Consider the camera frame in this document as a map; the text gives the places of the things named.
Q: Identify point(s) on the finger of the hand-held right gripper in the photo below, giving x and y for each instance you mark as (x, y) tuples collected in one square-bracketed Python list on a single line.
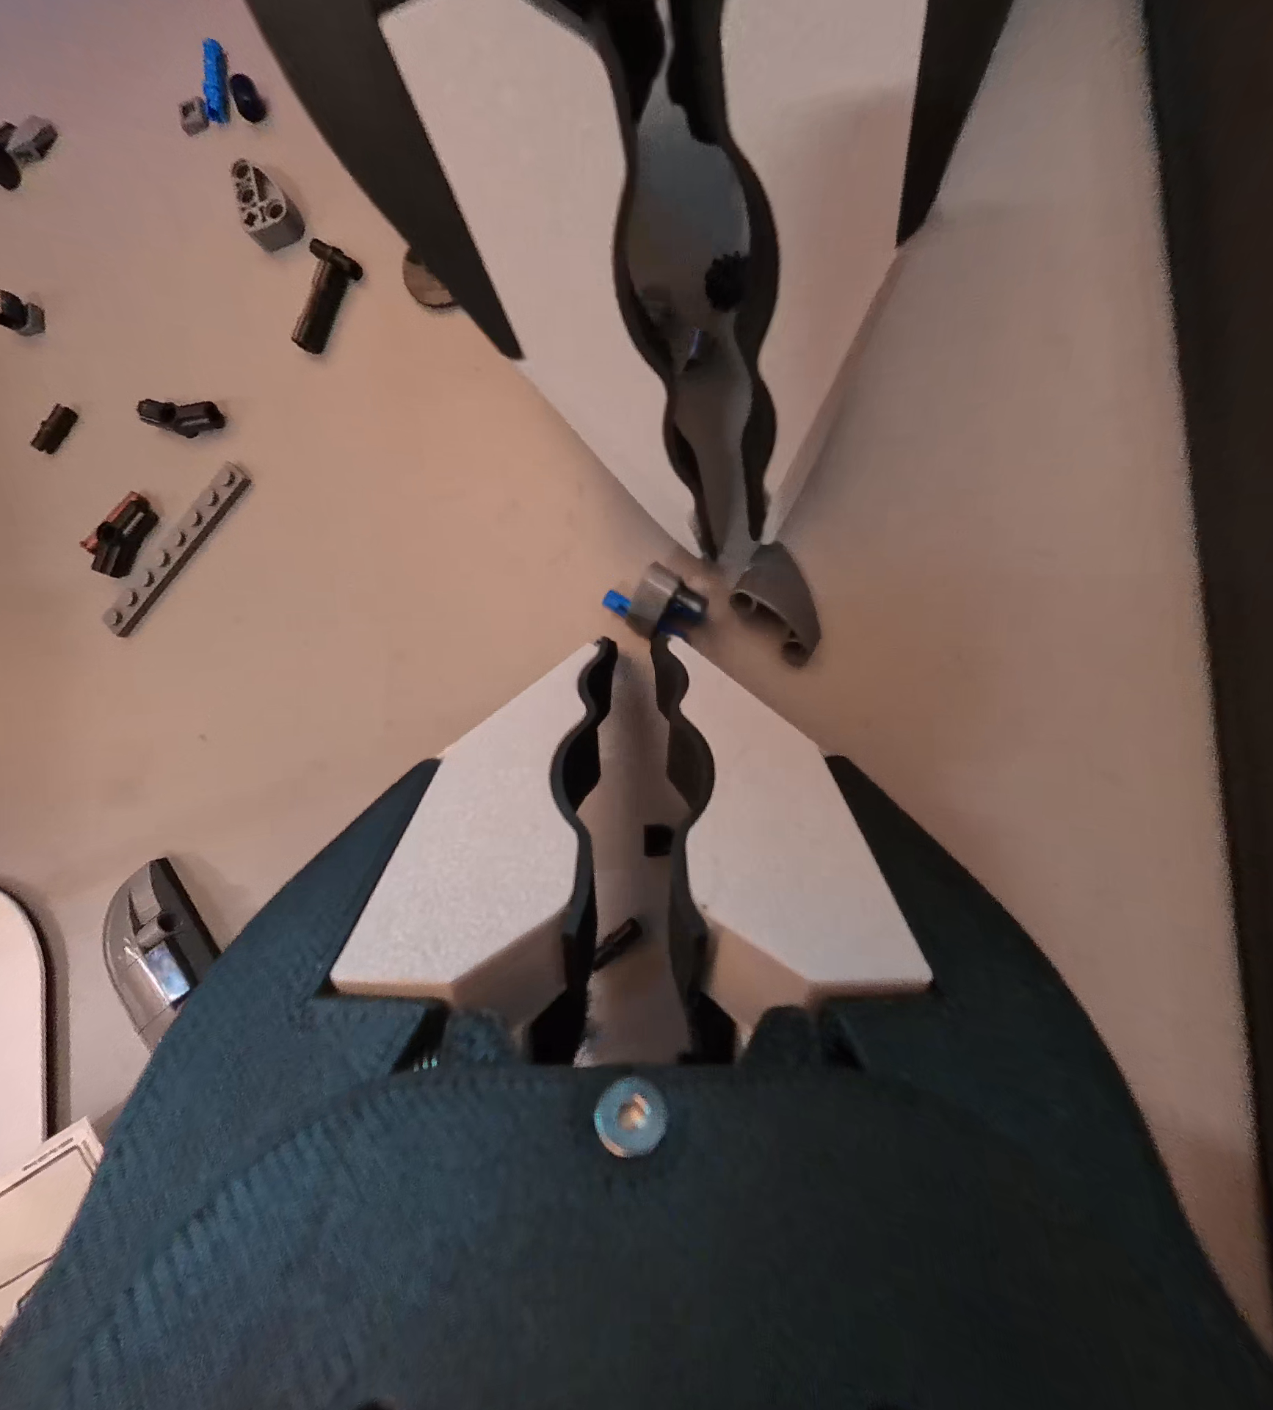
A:
[(846, 165), (516, 165)]

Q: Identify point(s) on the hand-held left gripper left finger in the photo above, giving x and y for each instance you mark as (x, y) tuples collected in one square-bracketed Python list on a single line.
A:
[(450, 882)]

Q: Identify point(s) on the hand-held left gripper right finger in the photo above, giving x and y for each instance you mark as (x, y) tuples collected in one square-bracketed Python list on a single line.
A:
[(802, 882)]

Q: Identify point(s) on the grey curved liftarm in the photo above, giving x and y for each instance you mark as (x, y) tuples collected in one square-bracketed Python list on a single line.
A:
[(774, 595)]

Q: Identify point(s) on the grey liftarm with blue pins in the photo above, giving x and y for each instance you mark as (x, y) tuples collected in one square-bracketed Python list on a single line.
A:
[(655, 595)]

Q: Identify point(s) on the transparent lego canopy piece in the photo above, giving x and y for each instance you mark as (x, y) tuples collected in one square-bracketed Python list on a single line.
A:
[(158, 948)]

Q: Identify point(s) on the dark oval piece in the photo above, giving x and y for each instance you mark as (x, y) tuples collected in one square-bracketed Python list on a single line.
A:
[(249, 97)]

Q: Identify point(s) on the dark round piece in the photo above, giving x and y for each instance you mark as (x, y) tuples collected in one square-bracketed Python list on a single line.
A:
[(429, 284)]

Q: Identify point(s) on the grey triangular liftarm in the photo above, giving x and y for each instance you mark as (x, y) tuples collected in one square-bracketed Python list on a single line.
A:
[(266, 205)]

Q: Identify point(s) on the small black piece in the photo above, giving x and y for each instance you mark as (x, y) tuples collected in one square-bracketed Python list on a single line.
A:
[(657, 841)]

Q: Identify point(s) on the blue pin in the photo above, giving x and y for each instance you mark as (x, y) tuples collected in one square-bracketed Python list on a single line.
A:
[(213, 80)]

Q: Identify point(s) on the black gear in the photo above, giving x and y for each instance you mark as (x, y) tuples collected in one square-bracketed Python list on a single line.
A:
[(724, 281)]

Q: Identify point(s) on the short black pin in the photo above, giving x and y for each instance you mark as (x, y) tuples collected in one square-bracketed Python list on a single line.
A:
[(55, 429), (617, 945)]

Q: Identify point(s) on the small grey square stud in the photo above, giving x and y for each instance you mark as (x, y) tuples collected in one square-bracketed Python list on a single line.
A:
[(193, 117)]

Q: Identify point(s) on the black T-shaped axle piece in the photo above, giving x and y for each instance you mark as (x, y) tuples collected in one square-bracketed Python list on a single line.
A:
[(324, 300)]

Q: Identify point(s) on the black angled connector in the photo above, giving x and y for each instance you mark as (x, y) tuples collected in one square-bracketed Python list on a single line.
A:
[(181, 416)]

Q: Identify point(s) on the black clip with grey base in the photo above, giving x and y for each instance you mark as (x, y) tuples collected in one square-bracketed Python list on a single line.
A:
[(11, 310)]

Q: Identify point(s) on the long grey studded plate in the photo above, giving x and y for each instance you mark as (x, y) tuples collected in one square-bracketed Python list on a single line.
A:
[(177, 551)]

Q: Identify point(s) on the black axle connector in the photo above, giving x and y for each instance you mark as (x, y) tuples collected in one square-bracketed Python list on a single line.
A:
[(128, 540)]

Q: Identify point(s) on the brown axle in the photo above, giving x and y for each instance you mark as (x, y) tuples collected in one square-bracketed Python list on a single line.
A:
[(95, 535)]

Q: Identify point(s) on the dark perforated chair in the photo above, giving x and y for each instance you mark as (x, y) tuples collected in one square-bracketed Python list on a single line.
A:
[(1265, 551)]

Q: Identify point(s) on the white sticker sheet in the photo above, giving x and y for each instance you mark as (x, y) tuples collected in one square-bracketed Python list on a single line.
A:
[(9, 1256)]

